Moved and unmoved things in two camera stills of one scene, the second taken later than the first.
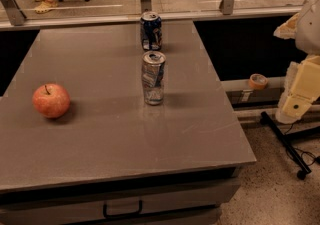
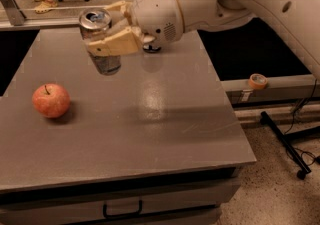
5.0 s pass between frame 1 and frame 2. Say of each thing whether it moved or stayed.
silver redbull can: moved
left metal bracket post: stayed
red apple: stayed
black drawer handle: stayed
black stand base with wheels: stayed
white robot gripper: moved
